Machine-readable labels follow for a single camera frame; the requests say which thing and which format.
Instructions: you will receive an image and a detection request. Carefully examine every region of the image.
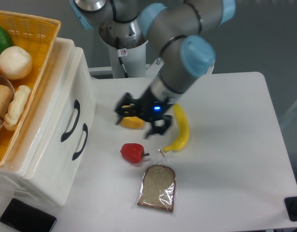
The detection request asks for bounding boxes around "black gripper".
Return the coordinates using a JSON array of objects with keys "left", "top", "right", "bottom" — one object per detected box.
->
[{"left": 114, "top": 87, "right": 172, "bottom": 139}]

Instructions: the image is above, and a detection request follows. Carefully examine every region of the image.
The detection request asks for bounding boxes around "white drawer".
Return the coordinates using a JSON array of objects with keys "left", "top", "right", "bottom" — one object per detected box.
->
[
  {"left": 23, "top": 99, "right": 97, "bottom": 206},
  {"left": 45, "top": 47, "right": 96, "bottom": 128}
]

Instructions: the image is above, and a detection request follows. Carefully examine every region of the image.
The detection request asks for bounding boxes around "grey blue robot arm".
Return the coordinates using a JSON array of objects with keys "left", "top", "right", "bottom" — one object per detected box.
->
[{"left": 70, "top": 0, "right": 236, "bottom": 135}]

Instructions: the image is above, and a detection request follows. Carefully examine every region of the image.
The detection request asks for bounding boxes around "white drawer cabinet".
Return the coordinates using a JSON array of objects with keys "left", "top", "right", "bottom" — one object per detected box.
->
[{"left": 0, "top": 37, "right": 97, "bottom": 207}]

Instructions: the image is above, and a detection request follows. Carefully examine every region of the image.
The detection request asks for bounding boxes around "yellow toy bell pepper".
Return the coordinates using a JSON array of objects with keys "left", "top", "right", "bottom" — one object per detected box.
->
[{"left": 119, "top": 116, "right": 145, "bottom": 130}]

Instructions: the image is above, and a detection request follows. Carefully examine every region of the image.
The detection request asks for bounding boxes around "red toy bell pepper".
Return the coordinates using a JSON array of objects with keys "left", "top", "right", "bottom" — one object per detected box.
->
[{"left": 120, "top": 143, "right": 150, "bottom": 164}]

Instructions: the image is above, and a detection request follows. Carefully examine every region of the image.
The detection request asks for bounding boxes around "yellow toy banana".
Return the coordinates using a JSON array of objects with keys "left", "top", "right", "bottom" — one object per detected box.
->
[{"left": 163, "top": 103, "right": 190, "bottom": 152}]

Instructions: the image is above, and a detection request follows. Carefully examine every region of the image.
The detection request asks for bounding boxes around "bagged bread slice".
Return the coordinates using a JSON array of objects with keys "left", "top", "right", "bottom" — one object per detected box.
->
[{"left": 131, "top": 149, "right": 179, "bottom": 215}]

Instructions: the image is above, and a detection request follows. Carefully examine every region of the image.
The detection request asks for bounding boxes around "beige toy bread roll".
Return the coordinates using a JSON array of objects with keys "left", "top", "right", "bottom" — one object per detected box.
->
[{"left": 4, "top": 85, "right": 31, "bottom": 131}]

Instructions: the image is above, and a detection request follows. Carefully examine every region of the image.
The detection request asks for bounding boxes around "orange wicker basket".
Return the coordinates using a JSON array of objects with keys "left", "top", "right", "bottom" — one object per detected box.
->
[{"left": 0, "top": 11, "right": 61, "bottom": 166}]

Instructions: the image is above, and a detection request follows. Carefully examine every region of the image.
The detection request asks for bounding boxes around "white round bun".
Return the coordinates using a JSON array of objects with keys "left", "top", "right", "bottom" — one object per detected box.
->
[{"left": 0, "top": 46, "right": 33, "bottom": 80}]

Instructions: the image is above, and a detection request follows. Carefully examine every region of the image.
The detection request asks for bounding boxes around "brown toy potato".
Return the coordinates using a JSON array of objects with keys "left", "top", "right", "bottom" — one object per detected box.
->
[{"left": 0, "top": 85, "right": 14, "bottom": 126}]

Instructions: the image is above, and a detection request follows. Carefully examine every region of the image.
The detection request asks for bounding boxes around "metal bowl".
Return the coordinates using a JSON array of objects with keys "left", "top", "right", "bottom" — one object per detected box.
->
[{"left": 0, "top": 75, "right": 15, "bottom": 130}]

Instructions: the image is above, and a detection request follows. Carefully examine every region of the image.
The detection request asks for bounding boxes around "black smartphone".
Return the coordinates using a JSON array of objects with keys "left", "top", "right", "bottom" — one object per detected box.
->
[{"left": 0, "top": 198, "right": 57, "bottom": 232}]

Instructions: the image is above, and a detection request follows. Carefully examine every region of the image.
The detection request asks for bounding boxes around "green toy pepper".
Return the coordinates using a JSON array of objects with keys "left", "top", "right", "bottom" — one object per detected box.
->
[{"left": 0, "top": 26, "right": 14, "bottom": 55}]

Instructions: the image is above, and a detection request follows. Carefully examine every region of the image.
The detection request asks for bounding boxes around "black object at edge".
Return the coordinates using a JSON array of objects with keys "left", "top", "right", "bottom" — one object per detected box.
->
[{"left": 284, "top": 196, "right": 297, "bottom": 221}]

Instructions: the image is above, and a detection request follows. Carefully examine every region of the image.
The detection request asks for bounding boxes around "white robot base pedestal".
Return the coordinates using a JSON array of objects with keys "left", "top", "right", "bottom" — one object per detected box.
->
[{"left": 87, "top": 14, "right": 216, "bottom": 79}]

